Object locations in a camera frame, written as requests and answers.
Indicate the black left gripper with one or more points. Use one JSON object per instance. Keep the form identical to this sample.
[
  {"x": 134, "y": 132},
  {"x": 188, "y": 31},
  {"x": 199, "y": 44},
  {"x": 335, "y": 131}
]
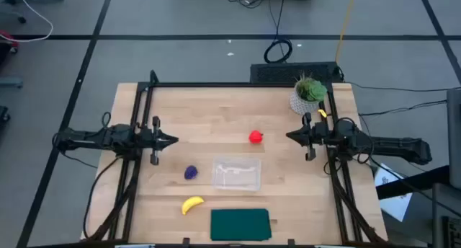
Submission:
[{"x": 155, "y": 140}]

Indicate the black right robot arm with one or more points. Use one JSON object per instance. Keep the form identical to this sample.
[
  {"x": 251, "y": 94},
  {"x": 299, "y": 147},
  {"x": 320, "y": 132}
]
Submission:
[{"x": 396, "y": 147}]

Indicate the dark green folded cloth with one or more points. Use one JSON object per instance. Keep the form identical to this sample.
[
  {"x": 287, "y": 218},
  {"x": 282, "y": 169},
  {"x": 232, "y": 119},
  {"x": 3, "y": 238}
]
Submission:
[{"x": 240, "y": 224}]

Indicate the purple toy grapes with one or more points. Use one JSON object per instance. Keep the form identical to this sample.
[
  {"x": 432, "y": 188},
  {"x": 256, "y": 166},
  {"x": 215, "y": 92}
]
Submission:
[{"x": 191, "y": 172}]

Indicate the chair caster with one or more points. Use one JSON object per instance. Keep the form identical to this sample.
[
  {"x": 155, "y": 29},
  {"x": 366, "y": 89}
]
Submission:
[{"x": 21, "y": 19}]

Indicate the white paper sheet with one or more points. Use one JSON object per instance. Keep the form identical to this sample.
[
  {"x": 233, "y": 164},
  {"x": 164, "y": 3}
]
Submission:
[{"x": 394, "y": 204}]

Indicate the black keyboard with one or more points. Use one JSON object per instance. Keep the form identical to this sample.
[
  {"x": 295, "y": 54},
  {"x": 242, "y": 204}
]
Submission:
[{"x": 281, "y": 73}]

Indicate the clear plastic container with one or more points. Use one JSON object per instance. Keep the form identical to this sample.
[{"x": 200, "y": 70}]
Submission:
[{"x": 236, "y": 173}]

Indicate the black aluminium table frame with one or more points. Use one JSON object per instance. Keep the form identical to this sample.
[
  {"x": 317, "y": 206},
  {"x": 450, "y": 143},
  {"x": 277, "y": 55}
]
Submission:
[{"x": 216, "y": 84}]

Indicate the grey bar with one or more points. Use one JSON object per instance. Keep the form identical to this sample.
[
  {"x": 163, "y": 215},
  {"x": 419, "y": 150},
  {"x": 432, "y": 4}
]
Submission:
[{"x": 11, "y": 83}]

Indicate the succulent in white pot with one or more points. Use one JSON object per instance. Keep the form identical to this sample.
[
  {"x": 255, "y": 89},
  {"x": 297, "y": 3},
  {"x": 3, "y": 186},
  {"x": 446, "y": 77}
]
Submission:
[{"x": 306, "y": 96}]

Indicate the red toy bell pepper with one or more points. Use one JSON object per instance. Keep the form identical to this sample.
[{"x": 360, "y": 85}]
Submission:
[{"x": 255, "y": 137}]

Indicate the black beam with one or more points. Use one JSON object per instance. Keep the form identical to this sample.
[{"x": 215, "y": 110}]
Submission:
[{"x": 414, "y": 185}]

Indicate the grey cabinet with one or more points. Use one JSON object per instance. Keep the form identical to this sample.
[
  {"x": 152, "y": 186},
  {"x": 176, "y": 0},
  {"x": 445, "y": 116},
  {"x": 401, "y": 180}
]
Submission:
[{"x": 454, "y": 140}]

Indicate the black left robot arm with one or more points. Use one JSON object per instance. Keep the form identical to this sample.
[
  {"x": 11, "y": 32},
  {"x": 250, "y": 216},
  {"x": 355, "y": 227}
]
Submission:
[{"x": 90, "y": 138}]

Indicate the black equipment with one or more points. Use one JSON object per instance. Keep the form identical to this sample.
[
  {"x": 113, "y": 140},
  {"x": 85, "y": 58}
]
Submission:
[{"x": 452, "y": 233}]

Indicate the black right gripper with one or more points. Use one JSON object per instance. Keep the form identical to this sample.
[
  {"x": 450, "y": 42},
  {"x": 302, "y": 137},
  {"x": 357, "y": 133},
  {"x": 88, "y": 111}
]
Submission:
[{"x": 313, "y": 134}]

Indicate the red object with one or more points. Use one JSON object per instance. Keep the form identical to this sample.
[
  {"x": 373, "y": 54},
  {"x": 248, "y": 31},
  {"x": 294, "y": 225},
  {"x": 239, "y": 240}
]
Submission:
[{"x": 7, "y": 35}]

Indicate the yellow toy banana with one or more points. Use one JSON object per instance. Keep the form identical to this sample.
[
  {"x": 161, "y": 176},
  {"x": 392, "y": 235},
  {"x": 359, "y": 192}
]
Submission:
[{"x": 189, "y": 204}]

